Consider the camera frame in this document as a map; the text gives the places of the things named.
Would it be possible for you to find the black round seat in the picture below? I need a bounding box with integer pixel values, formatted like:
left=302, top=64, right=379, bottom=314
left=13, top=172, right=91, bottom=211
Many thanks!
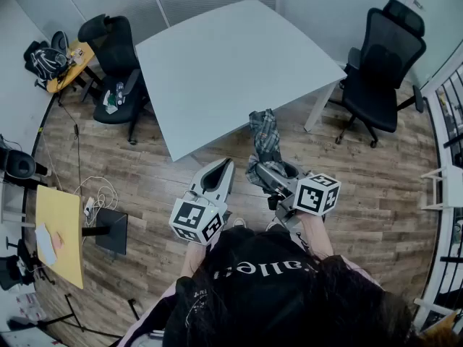
left=0, top=146, right=50, bottom=180

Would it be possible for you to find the person's black shirt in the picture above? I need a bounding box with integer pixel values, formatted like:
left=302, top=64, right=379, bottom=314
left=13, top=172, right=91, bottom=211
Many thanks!
left=117, top=226, right=417, bottom=347

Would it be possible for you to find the yellow rectangular table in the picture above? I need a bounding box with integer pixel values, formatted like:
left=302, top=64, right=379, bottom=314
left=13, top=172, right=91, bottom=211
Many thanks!
left=35, top=184, right=85, bottom=291

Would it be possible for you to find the black fabric office chair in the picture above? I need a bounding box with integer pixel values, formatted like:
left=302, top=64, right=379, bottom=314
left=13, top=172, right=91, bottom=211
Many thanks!
left=77, top=12, right=151, bottom=146

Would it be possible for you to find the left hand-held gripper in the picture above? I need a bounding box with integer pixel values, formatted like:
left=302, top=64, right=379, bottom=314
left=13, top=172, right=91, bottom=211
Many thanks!
left=169, top=157, right=237, bottom=247

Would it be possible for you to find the black square table base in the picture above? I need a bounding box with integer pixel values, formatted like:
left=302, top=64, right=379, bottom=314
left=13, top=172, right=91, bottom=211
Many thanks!
left=81, top=207, right=129, bottom=257

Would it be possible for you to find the white paper sheet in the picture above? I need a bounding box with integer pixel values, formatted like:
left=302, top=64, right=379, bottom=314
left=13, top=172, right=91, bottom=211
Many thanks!
left=34, top=223, right=59, bottom=267

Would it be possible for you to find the person's left forearm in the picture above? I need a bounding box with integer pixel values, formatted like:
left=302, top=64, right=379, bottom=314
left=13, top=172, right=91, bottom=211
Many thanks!
left=179, top=241, right=211, bottom=280

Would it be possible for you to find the white shelf unit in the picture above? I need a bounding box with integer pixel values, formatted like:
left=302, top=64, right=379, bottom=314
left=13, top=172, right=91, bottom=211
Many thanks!
left=421, top=61, right=463, bottom=335

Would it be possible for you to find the white stool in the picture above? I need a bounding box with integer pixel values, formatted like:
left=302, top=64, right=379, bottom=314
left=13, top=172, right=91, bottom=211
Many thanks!
left=420, top=164, right=463, bottom=211

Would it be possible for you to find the person's right forearm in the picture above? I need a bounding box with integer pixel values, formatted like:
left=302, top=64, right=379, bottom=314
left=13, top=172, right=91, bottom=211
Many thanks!
left=296, top=213, right=336, bottom=262

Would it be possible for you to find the white crumpled paper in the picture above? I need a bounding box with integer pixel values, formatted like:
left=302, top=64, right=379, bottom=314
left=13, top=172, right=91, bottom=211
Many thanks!
left=102, top=90, right=119, bottom=115

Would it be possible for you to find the white table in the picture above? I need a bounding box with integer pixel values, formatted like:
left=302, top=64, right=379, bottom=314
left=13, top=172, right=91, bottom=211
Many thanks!
left=134, top=0, right=349, bottom=163

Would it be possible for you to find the yellow round side table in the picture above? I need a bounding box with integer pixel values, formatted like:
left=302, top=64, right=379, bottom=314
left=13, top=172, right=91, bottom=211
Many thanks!
left=46, top=40, right=96, bottom=94

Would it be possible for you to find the black mesh office chair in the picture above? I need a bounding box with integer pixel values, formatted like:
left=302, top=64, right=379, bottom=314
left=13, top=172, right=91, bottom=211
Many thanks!
left=326, top=0, right=428, bottom=149

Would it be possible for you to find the black backpack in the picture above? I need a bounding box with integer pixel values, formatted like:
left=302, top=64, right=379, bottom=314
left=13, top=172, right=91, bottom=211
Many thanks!
left=22, top=40, right=70, bottom=82

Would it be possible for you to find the white power strip with cables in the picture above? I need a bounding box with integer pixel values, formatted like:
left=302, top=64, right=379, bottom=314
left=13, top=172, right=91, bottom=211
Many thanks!
left=73, top=174, right=119, bottom=228

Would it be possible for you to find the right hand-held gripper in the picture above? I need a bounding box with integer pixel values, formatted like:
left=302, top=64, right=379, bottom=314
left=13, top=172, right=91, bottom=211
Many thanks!
left=254, top=160, right=342, bottom=231

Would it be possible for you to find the grey plaid cloth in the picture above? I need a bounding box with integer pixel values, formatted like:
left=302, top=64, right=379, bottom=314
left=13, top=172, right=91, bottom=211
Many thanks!
left=245, top=108, right=287, bottom=187

